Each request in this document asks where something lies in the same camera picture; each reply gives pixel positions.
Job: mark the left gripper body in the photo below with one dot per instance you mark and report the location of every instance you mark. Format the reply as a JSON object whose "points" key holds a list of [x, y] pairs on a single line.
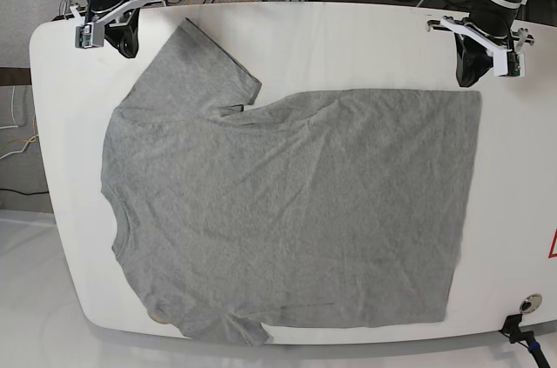
{"points": [[487, 28]]}

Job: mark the grey t-shirt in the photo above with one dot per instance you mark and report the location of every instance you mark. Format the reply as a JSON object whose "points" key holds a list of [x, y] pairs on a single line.
{"points": [[325, 209]]}

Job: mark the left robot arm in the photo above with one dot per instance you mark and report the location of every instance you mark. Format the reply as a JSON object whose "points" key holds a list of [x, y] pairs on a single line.
{"points": [[486, 41]]}

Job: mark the red warning triangle sticker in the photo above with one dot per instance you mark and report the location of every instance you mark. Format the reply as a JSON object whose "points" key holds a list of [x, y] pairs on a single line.
{"points": [[553, 249]]}

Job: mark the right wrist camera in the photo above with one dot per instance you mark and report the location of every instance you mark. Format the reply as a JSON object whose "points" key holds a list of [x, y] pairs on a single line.
{"points": [[89, 35]]}

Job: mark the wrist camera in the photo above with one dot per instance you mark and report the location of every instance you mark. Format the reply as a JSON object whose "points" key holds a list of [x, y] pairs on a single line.
{"points": [[509, 64], [89, 35]]}

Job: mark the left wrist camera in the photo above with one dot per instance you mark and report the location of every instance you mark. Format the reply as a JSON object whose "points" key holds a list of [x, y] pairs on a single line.
{"points": [[509, 64]]}

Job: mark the right table cable grommet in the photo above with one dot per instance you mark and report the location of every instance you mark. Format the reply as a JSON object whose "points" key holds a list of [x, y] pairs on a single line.
{"points": [[531, 303]]}

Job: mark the table cable grommet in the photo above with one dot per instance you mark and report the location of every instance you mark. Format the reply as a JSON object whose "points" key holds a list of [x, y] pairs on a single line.
{"points": [[531, 303], [159, 318]]}

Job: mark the black clamp with cable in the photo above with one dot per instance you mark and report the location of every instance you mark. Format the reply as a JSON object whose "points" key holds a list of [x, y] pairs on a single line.
{"points": [[515, 335]]}

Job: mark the left table cable grommet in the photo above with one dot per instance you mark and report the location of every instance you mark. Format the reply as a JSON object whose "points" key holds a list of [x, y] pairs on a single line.
{"points": [[159, 318]]}

